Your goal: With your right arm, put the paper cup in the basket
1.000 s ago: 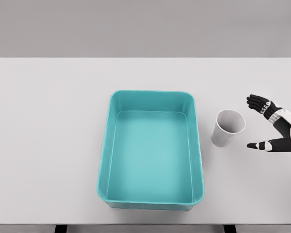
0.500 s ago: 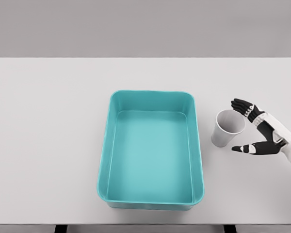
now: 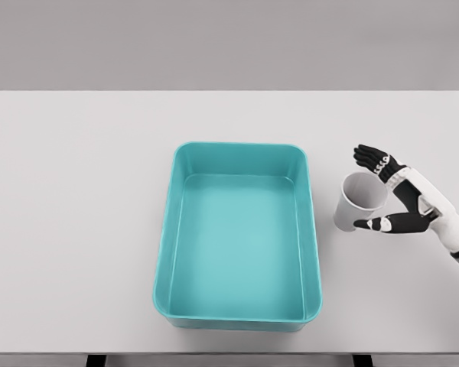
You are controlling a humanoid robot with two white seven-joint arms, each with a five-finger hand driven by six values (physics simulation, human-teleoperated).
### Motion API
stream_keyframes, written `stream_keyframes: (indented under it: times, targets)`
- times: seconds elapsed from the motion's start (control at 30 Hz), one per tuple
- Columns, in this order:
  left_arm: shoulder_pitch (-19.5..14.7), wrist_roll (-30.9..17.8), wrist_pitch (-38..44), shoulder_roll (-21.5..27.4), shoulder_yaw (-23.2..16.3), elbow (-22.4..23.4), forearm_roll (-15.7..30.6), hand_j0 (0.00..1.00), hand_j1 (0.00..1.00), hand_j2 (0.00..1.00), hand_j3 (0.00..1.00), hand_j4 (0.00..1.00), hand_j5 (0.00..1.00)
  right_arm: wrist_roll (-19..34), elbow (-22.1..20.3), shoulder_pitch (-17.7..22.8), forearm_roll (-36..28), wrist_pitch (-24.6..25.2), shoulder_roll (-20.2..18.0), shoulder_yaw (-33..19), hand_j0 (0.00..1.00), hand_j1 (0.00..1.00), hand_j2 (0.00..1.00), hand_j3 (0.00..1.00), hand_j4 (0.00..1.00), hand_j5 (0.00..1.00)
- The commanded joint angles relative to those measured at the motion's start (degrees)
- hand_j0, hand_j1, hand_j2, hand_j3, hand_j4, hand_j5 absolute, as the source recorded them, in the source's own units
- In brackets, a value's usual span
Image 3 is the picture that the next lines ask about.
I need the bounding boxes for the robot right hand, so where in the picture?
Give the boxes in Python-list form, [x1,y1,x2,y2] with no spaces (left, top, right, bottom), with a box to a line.
[353,144,457,234]

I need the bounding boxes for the white paper cup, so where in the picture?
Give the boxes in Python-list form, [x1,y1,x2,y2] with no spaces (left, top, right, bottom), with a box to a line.
[333,171,389,233]

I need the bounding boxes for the teal plastic basket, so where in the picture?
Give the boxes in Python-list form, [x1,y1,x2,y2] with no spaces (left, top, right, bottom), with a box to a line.
[152,141,324,332]

